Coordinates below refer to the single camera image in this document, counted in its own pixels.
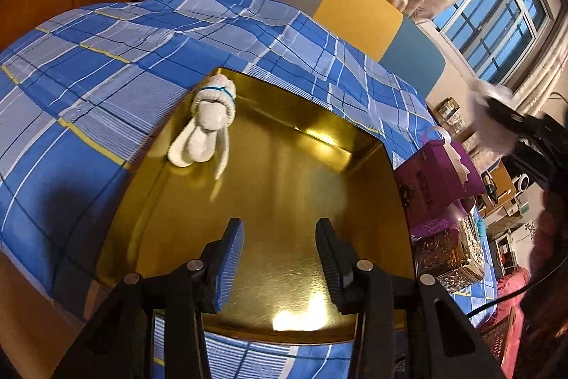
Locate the window with bars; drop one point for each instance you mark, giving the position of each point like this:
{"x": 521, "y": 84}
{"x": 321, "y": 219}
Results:
{"x": 494, "y": 36}

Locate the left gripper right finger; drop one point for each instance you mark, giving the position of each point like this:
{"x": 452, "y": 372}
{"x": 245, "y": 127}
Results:
{"x": 348, "y": 285}

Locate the white small fan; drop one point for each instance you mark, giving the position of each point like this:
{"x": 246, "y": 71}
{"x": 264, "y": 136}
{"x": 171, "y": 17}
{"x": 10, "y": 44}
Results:
{"x": 521, "y": 182}

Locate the clear plastic bag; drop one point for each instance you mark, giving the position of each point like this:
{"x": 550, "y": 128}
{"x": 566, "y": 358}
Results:
{"x": 492, "y": 135}

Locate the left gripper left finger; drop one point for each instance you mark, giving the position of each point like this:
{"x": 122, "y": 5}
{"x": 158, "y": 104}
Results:
{"x": 220, "y": 264}

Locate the gold tray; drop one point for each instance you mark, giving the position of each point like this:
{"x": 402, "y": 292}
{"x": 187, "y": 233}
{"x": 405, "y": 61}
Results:
{"x": 291, "y": 163}

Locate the right floral curtain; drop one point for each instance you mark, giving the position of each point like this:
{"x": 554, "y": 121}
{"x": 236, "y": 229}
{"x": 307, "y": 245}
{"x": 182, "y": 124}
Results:
{"x": 531, "y": 96}

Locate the grey yellow blue headboard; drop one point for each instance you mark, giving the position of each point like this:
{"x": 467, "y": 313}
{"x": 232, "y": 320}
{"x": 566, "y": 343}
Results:
{"x": 382, "y": 32}

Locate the ornate gold tissue box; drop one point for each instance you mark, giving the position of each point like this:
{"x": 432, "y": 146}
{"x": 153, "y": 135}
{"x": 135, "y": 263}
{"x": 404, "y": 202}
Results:
{"x": 449, "y": 248}

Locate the white sock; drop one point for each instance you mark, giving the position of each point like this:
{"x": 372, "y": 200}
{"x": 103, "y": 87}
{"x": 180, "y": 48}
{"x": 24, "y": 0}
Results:
{"x": 205, "y": 136}

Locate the pink quilt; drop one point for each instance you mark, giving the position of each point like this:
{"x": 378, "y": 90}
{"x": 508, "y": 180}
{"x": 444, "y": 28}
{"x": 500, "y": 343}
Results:
{"x": 502, "y": 331}

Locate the purple carton box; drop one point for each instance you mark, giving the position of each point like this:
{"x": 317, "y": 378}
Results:
{"x": 437, "y": 185}

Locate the jars on desk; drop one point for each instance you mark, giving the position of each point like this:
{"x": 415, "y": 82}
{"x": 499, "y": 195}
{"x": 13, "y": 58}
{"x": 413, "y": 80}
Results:
{"x": 449, "y": 110}

